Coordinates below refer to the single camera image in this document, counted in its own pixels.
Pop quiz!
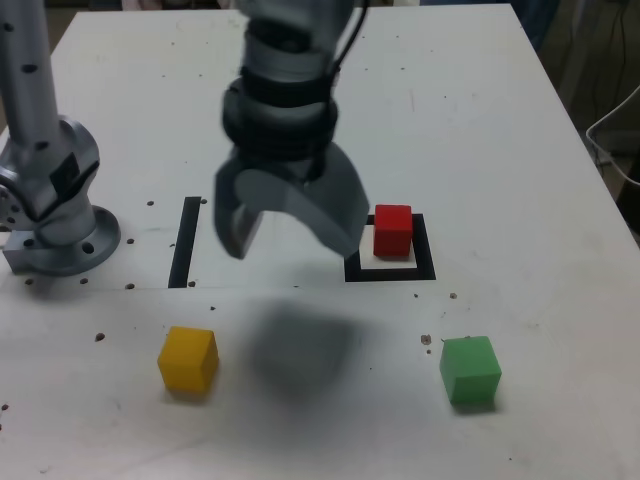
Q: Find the black camera cable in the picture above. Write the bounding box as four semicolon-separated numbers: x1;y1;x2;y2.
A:
327;0;371;81

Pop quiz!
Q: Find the red cube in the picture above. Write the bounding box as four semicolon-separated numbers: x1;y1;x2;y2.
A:
372;203;414;259

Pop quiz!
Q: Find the black tape strip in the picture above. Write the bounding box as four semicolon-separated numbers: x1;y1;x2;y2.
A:
167;196;202;290

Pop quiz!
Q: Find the yellow cube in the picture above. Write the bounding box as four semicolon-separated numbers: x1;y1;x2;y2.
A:
157;326;220;392

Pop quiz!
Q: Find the green cube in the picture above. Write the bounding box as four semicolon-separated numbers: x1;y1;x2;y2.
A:
438;335;503;405

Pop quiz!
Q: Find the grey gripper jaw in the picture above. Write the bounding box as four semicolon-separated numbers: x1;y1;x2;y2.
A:
213;159;266;260
234;142;371;260

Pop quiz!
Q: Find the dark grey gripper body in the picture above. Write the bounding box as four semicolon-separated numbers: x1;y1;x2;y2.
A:
221;82;342;179

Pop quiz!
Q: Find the black tape square outline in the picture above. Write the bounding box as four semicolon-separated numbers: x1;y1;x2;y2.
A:
343;213;437;284

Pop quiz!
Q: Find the white cable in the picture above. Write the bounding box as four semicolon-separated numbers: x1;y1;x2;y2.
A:
585;84;640;187

